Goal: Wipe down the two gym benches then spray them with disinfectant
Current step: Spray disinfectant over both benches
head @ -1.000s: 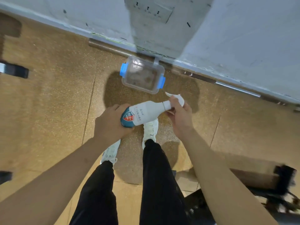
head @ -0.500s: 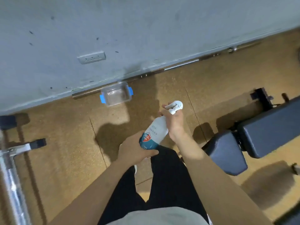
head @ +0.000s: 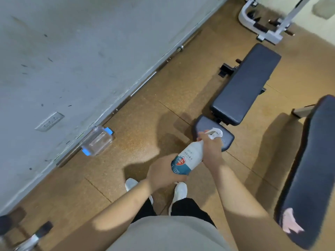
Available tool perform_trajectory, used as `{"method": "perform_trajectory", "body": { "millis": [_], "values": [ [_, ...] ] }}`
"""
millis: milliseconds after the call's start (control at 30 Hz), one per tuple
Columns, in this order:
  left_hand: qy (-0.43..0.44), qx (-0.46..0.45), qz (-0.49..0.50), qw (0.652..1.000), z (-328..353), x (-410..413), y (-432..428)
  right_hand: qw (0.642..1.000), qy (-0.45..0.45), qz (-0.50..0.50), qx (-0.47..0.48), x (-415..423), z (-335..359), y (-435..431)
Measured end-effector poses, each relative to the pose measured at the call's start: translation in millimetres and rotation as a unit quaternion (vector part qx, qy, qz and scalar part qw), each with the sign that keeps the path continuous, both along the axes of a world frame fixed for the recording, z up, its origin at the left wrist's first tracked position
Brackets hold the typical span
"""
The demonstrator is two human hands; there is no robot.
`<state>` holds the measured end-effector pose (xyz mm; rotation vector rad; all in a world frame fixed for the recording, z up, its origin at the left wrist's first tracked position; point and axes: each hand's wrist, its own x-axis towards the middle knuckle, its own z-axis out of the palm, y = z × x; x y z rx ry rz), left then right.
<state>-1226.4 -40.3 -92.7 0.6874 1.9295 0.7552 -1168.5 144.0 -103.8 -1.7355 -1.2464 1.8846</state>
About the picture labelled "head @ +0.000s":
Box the white spray bottle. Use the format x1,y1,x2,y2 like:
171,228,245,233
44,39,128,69
171,128,223,176

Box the white right shoe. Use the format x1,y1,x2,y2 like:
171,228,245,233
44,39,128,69
169,182,188,216

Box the white shoe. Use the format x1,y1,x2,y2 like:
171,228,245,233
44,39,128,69
169,182,188,216
125,178,154,204

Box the person's left forearm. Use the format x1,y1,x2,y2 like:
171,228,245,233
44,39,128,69
50,177,155,251

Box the person's right forearm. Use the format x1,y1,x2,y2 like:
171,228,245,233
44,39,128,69
212,159,314,251

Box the white left shoe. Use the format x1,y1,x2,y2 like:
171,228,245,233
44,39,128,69
125,178,154,204

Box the fixed black plate barbell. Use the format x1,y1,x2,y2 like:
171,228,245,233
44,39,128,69
0,207,27,236

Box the grey shirt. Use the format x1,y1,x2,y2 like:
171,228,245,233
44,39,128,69
104,216,233,251

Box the pink white striped cloth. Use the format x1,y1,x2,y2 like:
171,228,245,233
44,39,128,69
282,207,305,234

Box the person's right hand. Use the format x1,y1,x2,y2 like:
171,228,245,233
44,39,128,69
196,132,225,169

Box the grey wall box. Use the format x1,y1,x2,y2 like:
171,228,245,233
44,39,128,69
313,0,335,20

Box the black trousers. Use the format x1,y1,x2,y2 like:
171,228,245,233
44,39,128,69
131,197,218,228

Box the adjustable black weight bench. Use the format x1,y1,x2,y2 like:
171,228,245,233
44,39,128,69
192,43,282,152

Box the person's left hand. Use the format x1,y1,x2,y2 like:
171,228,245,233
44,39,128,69
146,153,188,192

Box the long steel barbell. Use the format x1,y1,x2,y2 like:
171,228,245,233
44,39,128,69
56,28,202,168

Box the black bench white frame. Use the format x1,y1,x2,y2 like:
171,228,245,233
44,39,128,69
275,94,335,250

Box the clear storage box blue clips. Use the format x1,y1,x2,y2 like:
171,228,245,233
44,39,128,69
81,125,114,157

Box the white wall outlet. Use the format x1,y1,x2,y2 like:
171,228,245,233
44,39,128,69
35,112,65,132

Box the white gym machine frame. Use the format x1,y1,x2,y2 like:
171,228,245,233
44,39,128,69
238,0,314,45

